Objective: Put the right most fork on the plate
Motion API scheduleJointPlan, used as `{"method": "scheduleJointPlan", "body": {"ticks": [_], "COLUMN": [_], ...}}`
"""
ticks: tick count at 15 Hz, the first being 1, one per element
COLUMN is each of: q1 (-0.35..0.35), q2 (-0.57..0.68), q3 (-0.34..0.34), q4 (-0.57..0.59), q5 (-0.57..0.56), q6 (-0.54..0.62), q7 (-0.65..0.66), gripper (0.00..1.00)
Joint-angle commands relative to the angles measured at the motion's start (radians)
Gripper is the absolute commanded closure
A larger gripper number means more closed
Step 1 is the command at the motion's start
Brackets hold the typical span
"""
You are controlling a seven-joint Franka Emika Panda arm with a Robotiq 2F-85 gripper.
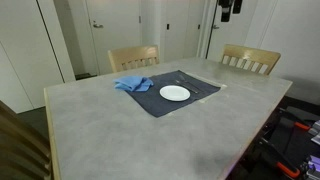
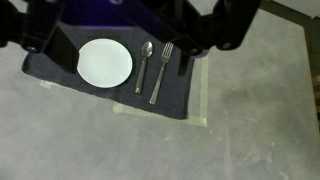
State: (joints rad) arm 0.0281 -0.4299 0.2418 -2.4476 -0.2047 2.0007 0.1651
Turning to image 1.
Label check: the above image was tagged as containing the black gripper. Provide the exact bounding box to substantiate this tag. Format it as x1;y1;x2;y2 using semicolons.
218;0;243;23

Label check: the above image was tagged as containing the silver metal fork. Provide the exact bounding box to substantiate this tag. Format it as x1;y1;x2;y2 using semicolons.
174;79;199;95
178;74;203;92

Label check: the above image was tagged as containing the white round plate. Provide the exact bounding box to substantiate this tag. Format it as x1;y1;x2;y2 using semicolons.
159;85;191;102

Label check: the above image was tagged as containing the light wooden slat-back chair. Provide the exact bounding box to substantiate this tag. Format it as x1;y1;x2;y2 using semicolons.
0;99;55;180
219;43;282;76
107;44;161;74

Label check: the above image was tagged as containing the dark blue cloth placemat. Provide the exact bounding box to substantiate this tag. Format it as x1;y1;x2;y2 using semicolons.
113;69;222;118

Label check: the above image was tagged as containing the light blue crumpled cloth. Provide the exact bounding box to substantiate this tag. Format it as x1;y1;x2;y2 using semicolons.
113;75;155;93

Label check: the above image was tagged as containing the black flat panel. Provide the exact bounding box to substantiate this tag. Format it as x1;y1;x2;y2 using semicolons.
285;105;320;123

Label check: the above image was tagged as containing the black perforated mounting board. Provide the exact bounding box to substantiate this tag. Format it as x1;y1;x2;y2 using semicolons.
264;114;320;174

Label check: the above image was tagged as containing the black clamp orange handle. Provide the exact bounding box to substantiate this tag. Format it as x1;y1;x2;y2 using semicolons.
256;136;301;180
278;109;313;133

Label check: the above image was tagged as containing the aluminium extrusion rail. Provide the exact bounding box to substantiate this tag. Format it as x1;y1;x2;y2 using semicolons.
308;119;320;146
299;154;320;180

